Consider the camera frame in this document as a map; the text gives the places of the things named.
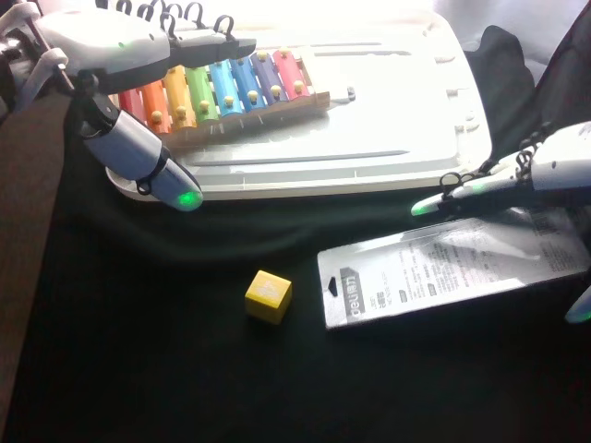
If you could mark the white plastic box lid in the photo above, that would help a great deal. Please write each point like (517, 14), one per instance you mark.
(369, 138)

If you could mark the clear plastic retail blister package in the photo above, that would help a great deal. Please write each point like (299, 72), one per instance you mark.
(438, 272)

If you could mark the black table cloth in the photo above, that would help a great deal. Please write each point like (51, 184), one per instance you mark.
(231, 383)

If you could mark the rainbow wooden toy xylophone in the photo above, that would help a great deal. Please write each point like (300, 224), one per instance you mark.
(231, 87)

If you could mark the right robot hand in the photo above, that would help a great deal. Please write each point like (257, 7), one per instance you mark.
(558, 171)

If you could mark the yellow wooden cube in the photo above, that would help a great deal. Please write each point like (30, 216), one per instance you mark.
(268, 295)

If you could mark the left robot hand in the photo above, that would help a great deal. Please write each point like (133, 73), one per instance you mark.
(124, 134)

